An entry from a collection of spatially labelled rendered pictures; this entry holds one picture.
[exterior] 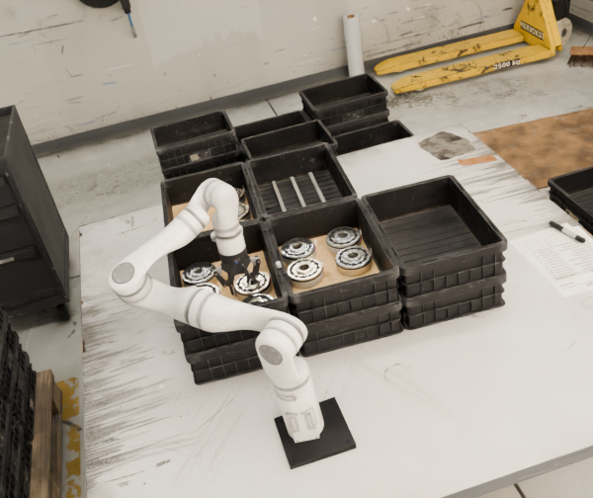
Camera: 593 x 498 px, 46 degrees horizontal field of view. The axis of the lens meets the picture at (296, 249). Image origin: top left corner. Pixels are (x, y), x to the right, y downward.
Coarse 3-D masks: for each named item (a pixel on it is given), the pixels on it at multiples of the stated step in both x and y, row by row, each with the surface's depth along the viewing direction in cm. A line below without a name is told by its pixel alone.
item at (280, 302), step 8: (248, 224) 212; (256, 224) 212; (264, 224) 210; (264, 232) 209; (192, 240) 210; (272, 248) 200; (168, 256) 204; (272, 256) 199; (168, 264) 201; (272, 264) 194; (280, 272) 190; (280, 280) 188; (280, 288) 184; (288, 296) 182; (256, 304) 181; (264, 304) 180; (272, 304) 180; (280, 304) 181; (176, 320) 180; (176, 328) 179; (184, 328) 179; (192, 328) 179
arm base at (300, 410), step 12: (312, 384) 165; (288, 396) 162; (300, 396) 162; (312, 396) 165; (288, 408) 164; (300, 408) 164; (312, 408) 166; (288, 420) 166; (300, 420) 166; (312, 420) 166; (300, 432) 168; (312, 432) 169
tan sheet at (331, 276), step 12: (312, 240) 217; (324, 240) 216; (324, 252) 211; (324, 264) 207; (372, 264) 203; (324, 276) 202; (336, 276) 201; (348, 276) 200; (360, 276) 199; (312, 288) 198
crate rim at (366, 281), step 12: (336, 204) 214; (360, 204) 211; (276, 216) 213; (288, 216) 212; (372, 228) 200; (276, 252) 198; (384, 252) 190; (396, 264) 185; (372, 276) 183; (384, 276) 183; (396, 276) 184; (288, 288) 184; (324, 288) 182; (336, 288) 182; (348, 288) 182; (360, 288) 183; (300, 300) 181
